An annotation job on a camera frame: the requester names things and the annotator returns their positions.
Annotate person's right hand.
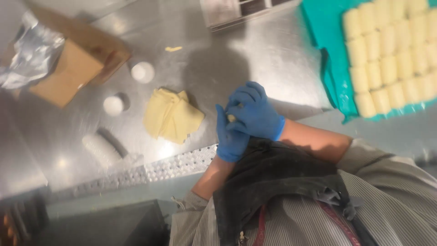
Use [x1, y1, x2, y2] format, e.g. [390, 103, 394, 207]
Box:
[225, 81, 286, 142]

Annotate person's left hand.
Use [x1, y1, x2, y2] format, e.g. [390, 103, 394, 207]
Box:
[215, 104, 251, 163]

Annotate stack of yellow dough sheets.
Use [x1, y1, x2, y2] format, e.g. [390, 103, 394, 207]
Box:
[143, 88, 205, 145]

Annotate black apron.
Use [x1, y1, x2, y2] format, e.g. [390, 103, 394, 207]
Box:
[212, 137, 365, 246]

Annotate white paper cup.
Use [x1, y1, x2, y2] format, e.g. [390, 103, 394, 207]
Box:
[130, 61, 155, 85]
[103, 95, 125, 117]

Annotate teal plastic sheet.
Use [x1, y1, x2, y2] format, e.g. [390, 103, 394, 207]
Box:
[300, 0, 437, 124]

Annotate stack of white paper cups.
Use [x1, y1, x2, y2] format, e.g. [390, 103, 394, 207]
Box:
[81, 133, 123, 168]

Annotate brown cardboard box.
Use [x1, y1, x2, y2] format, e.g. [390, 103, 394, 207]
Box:
[10, 7, 132, 109]

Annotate rows of rolled dough pieces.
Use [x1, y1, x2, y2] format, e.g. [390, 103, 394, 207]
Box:
[342, 0, 437, 119]

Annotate grey striped shirt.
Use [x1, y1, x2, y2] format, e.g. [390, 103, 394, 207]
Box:
[169, 138, 437, 246]

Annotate silver foil bag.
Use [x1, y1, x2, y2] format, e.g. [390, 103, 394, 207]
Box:
[0, 11, 65, 90]

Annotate red lanyard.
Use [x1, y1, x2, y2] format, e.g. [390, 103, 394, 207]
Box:
[252, 200, 362, 246]

